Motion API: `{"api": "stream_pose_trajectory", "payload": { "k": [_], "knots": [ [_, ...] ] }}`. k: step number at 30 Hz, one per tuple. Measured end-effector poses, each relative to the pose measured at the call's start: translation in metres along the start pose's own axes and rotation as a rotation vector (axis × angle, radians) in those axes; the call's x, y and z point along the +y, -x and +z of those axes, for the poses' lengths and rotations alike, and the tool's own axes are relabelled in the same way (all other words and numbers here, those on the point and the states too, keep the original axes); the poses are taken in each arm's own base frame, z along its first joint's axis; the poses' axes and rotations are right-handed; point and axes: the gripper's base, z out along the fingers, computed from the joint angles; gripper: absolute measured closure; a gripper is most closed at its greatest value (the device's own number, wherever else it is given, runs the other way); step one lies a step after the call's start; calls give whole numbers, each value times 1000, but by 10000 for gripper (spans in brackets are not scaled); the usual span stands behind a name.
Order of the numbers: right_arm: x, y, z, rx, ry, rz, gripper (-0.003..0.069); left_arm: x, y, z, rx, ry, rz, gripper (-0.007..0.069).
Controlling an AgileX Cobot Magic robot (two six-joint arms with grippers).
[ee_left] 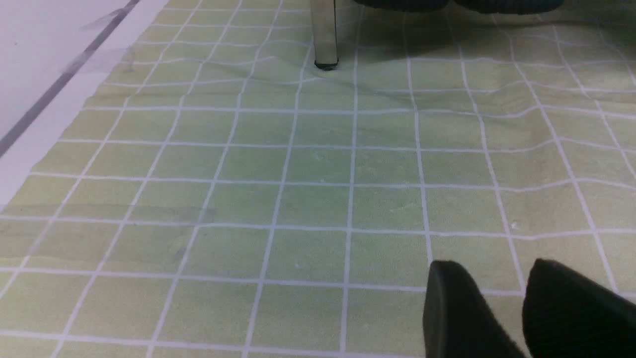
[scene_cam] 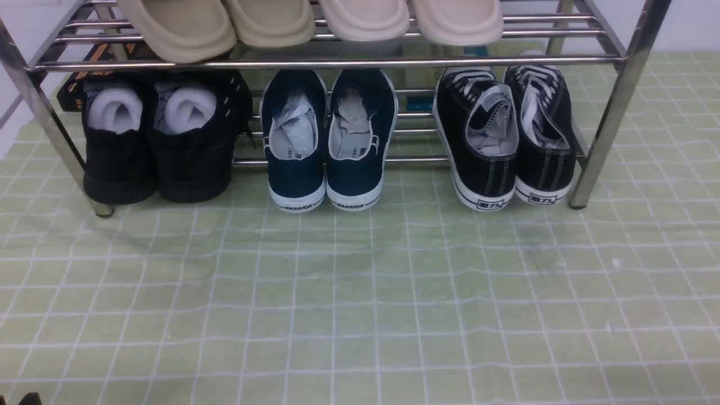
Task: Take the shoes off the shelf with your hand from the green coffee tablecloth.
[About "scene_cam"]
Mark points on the black canvas sneaker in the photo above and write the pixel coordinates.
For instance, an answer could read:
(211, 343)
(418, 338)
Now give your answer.
(475, 117)
(544, 114)

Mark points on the stainless steel shoe rack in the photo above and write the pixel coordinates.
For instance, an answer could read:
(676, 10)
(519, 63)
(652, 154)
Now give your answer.
(578, 34)

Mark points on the navy slip-on shoe right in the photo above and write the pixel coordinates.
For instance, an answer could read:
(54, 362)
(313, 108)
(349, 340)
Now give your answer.
(364, 112)

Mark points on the navy slip-on shoe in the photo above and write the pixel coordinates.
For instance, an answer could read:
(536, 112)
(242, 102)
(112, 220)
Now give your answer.
(364, 112)
(292, 114)

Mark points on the navy slip-on shoe left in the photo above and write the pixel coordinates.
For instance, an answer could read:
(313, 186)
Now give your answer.
(292, 114)

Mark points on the green blue shoe box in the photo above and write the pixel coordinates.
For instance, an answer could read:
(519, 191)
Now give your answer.
(426, 77)

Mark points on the green checked tablecloth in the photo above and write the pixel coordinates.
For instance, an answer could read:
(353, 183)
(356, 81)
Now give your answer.
(418, 300)

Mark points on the cream slipper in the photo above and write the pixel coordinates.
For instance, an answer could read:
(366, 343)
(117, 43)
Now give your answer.
(460, 23)
(366, 21)

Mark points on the black knit shoe right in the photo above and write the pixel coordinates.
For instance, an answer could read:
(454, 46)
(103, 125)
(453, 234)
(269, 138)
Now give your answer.
(198, 117)

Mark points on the black knit shoe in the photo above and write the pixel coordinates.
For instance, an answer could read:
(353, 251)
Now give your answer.
(198, 117)
(117, 116)

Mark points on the beige slipper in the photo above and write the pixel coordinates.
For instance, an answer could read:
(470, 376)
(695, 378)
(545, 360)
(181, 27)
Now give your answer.
(272, 24)
(182, 31)

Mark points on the cream slipper far right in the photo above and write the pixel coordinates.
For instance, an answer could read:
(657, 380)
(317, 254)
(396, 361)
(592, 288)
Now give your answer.
(460, 23)

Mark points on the beige slipper far left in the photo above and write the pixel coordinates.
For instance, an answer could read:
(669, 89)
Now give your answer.
(182, 31)

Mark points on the black knit shoe left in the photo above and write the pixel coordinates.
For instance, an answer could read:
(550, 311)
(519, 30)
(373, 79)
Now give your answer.
(117, 116)

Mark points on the black orange shoe box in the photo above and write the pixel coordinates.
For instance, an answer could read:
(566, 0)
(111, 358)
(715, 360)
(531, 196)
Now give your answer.
(68, 96)

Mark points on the black object bottom corner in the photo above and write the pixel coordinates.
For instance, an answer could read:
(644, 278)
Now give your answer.
(32, 398)

